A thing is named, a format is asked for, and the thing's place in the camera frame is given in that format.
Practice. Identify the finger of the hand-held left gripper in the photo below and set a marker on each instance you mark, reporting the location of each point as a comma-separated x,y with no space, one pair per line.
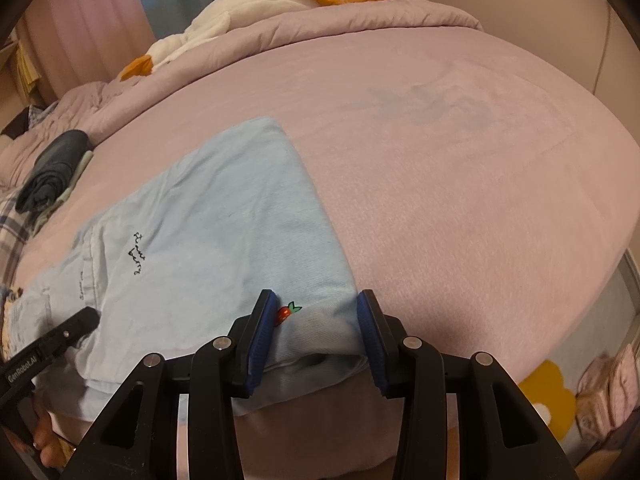
75,329

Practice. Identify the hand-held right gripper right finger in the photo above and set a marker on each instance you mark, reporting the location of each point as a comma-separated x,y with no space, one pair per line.
372,350

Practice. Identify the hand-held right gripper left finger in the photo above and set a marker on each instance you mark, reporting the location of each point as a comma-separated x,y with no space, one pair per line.
260,347

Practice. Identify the light blue strawberry print pants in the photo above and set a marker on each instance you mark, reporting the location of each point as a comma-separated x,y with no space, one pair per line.
200,240

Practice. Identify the person's left hand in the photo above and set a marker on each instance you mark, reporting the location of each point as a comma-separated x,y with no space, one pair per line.
50,435

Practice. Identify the beige printed garment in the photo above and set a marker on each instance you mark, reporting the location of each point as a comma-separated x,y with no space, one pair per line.
7,301

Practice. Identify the plaid pillow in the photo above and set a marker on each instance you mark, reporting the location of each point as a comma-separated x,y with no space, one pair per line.
12,240

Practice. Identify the folded dark blue jeans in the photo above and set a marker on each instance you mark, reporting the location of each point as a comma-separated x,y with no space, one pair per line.
52,170

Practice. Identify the folded green garment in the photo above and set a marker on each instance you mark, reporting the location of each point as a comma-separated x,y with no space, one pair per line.
83,162

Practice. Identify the shaggy rug with yellow flower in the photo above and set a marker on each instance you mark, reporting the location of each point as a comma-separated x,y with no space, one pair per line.
546,391

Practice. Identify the dark brown cloth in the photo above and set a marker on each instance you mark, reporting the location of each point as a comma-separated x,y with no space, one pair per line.
14,124

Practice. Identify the blue plaid shirt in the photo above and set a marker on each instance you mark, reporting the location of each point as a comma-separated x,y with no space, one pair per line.
42,114

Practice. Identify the pink slippers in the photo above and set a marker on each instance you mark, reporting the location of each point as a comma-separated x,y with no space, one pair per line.
607,395

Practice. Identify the yellow pleated fabric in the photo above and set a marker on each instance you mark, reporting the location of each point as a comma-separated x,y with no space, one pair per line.
27,67

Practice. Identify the pink curtain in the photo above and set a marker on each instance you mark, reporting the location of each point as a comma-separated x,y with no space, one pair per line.
90,20

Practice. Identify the lilac quilted duvet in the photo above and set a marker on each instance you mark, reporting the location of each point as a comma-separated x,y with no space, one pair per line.
350,16

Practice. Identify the white goose plush toy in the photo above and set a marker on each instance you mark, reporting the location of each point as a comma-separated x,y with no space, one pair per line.
240,6

